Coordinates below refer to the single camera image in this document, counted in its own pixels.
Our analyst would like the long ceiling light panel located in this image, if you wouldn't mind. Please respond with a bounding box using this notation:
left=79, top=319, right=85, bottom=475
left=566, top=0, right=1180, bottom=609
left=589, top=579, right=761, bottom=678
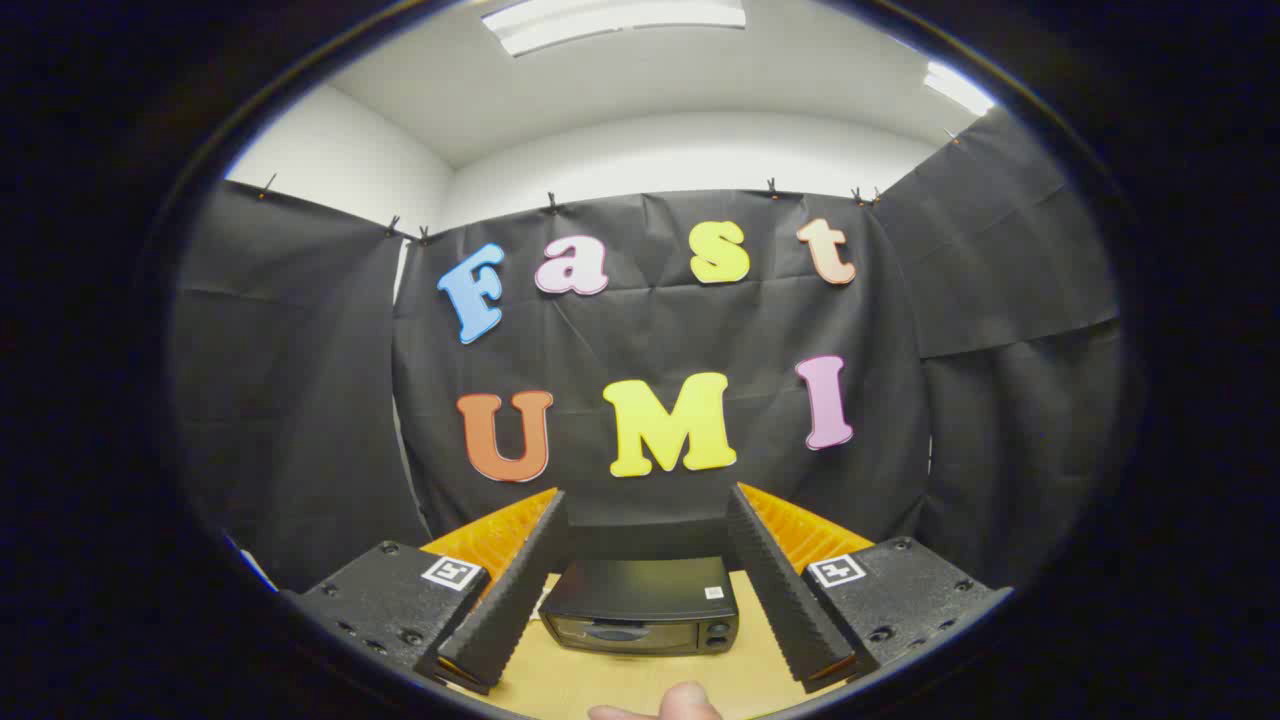
left=480, top=0, right=747, bottom=57

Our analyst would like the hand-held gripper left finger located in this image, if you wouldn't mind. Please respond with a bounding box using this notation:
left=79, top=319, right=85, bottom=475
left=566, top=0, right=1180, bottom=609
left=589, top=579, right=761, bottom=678
left=283, top=487, right=571, bottom=696

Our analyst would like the black toaster oven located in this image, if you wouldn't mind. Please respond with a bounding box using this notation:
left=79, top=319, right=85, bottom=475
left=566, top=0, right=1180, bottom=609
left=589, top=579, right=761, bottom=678
left=538, top=556, right=741, bottom=656

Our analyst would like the small ceiling light panel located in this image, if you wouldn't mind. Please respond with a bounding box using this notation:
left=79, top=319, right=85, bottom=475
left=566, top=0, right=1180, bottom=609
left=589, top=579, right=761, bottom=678
left=922, top=60, right=997, bottom=117

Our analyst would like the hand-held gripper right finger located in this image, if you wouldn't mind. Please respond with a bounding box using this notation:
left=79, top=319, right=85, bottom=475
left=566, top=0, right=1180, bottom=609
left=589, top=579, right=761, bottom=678
left=726, top=482, right=1013, bottom=694

